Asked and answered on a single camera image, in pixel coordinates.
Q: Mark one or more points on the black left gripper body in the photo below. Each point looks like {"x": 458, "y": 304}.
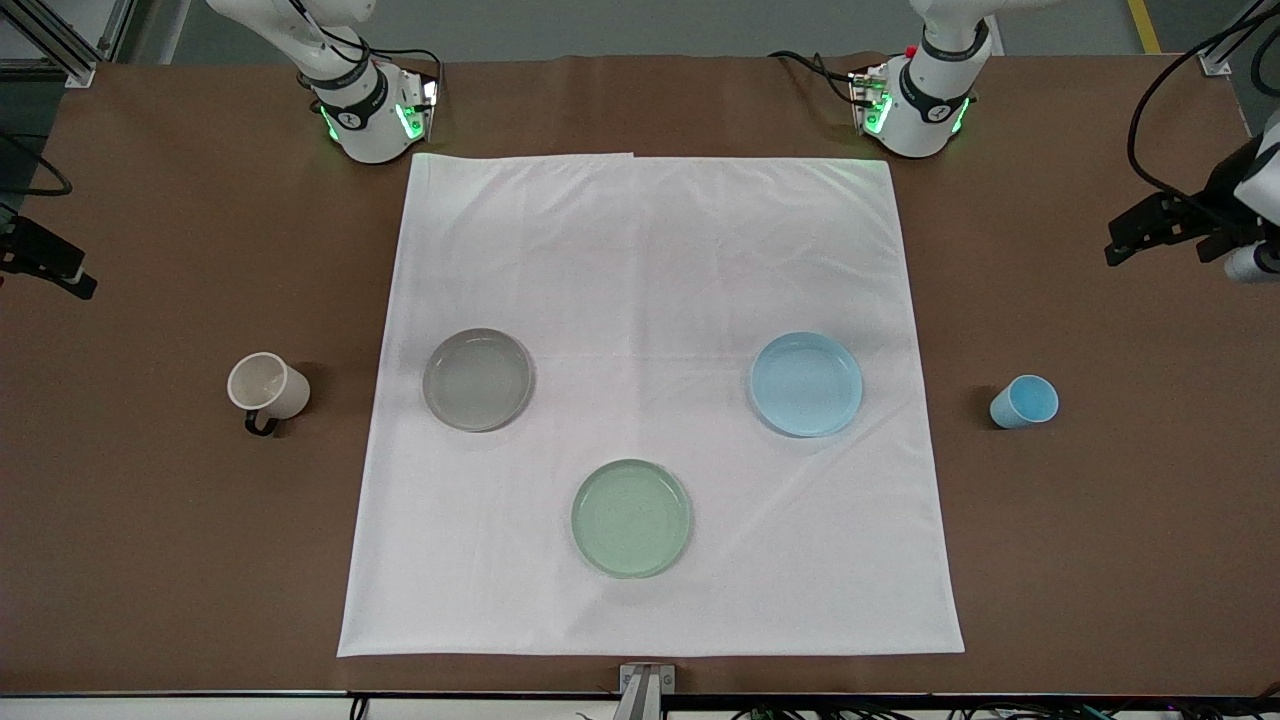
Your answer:
{"x": 1213, "y": 194}

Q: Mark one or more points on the blue cup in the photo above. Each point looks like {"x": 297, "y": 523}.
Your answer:
{"x": 1028, "y": 402}

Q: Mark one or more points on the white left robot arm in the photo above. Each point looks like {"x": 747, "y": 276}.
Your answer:
{"x": 925, "y": 110}

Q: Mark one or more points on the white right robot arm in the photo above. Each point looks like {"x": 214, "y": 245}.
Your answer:
{"x": 360, "y": 120}

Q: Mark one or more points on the blue plate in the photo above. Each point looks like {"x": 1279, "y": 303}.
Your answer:
{"x": 806, "y": 385}

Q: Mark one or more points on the gray plate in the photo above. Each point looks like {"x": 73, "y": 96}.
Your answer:
{"x": 478, "y": 382}

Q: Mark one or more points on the green plate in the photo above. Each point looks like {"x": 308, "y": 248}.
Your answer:
{"x": 631, "y": 520}

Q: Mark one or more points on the white cloth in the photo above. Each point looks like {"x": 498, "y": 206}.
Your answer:
{"x": 650, "y": 280}

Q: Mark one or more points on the aluminium frame profile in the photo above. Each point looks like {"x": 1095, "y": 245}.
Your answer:
{"x": 55, "y": 35}
{"x": 1215, "y": 62}

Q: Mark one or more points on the grey metal table bracket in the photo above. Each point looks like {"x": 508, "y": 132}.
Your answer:
{"x": 647, "y": 685}

